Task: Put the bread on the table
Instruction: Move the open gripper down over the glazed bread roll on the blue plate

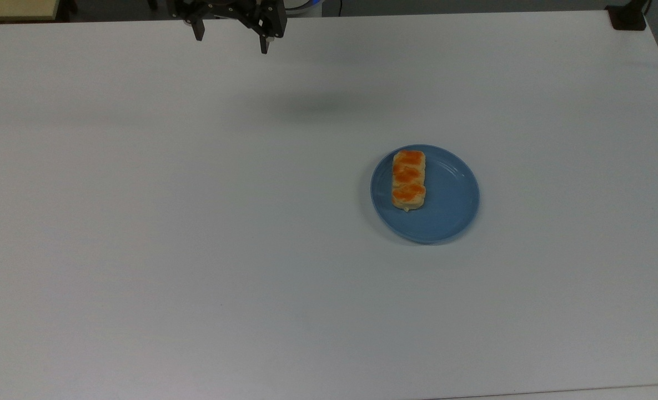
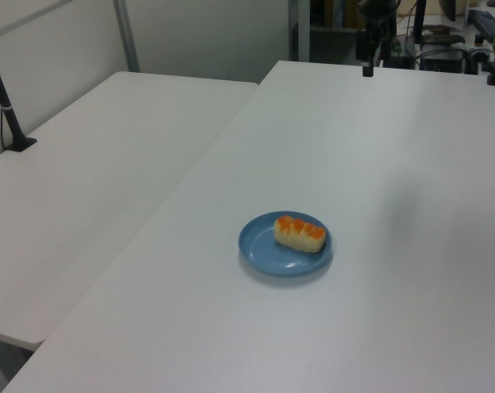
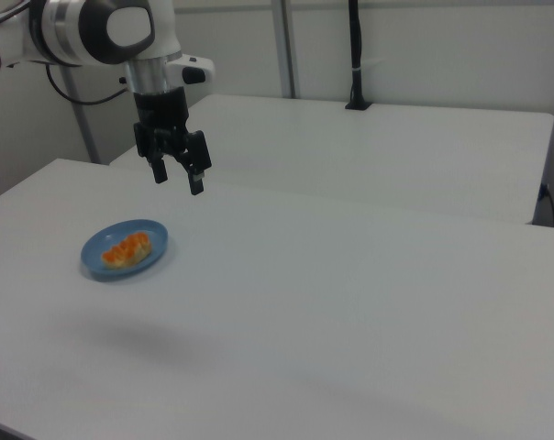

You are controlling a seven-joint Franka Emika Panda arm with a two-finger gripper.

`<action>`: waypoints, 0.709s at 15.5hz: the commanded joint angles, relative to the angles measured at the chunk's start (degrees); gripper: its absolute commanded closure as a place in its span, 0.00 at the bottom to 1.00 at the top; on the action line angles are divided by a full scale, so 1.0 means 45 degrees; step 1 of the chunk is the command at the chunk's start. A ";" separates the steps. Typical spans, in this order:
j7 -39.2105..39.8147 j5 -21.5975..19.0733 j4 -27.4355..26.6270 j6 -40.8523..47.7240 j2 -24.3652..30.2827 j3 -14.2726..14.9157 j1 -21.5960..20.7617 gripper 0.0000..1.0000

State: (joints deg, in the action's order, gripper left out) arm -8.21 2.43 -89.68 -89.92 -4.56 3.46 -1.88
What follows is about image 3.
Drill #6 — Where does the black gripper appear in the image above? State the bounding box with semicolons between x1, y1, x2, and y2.
133;87;213;197

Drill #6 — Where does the bread with orange topping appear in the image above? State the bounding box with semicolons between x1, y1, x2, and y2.
101;232;152;270

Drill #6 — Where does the blue round plate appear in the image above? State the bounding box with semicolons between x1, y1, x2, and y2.
80;219;170;282

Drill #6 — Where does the black table clamp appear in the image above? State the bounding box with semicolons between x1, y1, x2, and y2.
344;0;374;112

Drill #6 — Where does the grey aluminium frame post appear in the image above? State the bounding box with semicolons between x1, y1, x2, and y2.
67;67;100;165
271;0;302;99

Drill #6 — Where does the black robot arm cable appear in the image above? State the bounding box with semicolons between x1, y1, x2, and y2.
45;63;129;106

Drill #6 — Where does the black cable with blue plug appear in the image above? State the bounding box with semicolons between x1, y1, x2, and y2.
537;182;554;228

